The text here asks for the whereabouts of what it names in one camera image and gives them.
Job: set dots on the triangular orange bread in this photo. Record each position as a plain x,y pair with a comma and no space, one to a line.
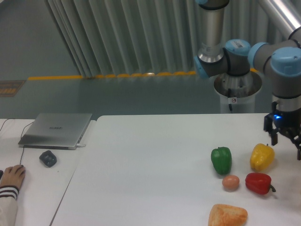
227,215

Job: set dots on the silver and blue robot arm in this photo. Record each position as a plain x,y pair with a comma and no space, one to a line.
280,62

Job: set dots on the white sleeve forearm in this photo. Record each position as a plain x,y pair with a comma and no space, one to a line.
8,205

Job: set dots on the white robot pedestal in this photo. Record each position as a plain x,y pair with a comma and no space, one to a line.
237,94

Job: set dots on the yellow bell pepper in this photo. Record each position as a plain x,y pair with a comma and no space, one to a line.
262,156

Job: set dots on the grey pleated curtain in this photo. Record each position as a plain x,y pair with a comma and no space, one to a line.
107,37

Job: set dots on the green bell pepper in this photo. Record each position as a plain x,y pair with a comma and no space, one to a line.
221,159

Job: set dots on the person's hand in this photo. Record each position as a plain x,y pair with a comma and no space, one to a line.
13,176

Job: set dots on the red bell pepper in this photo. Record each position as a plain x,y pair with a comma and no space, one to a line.
259,183

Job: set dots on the silver closed laptop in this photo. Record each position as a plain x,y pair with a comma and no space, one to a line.
56,131

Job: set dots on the brown egg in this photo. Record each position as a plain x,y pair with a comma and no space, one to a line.
231,182

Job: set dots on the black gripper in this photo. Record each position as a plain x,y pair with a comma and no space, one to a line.
287,123

